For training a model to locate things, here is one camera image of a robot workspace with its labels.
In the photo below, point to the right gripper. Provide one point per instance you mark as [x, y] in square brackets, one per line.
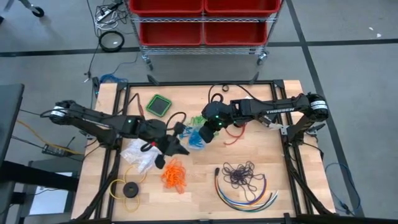
[207, 133]

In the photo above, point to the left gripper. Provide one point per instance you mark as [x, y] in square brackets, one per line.
[158, 133]

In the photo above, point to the clear zip bag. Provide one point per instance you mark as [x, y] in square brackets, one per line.
[199, 146]

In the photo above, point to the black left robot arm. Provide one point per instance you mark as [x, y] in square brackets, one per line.
[93, 118]

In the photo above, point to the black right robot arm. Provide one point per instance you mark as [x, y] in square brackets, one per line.
[273, 109]

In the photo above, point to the green rubber band pile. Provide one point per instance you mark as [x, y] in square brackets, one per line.
[196, 119]

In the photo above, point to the orange rubber band pile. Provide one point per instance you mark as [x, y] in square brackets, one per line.
[174, 175]

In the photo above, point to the dark brown rubber band pile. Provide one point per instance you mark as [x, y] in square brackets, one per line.
[239, 174]

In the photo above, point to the clear plastic bag pile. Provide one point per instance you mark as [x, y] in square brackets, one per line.
[136, 154]

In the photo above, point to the small black tape roll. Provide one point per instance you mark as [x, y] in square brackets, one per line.
[223, 88]

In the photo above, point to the green square collapsible container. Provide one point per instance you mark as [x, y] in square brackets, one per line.
[158, 105]

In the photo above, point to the coloured tube bundle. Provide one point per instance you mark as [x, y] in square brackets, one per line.
[248, 208]

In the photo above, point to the small black device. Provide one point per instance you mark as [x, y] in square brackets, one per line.
[95, 84]

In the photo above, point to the red plastic bin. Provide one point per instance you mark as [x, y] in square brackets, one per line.
[171, 32]
[234, 32]
[168, 6]
[242, 6]

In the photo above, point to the black power brick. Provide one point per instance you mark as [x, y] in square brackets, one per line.
[53, 150]

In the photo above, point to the white power strip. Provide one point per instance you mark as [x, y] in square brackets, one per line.
[102, 15]

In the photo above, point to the black desk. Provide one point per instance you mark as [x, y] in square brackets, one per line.
[9, 118]

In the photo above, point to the black rolling workbench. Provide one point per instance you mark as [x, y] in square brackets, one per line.
[38, 12]

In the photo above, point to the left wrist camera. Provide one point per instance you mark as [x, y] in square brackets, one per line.
[179, 128]

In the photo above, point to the black aluminium table frame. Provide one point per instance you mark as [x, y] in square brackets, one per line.
[174, 83]

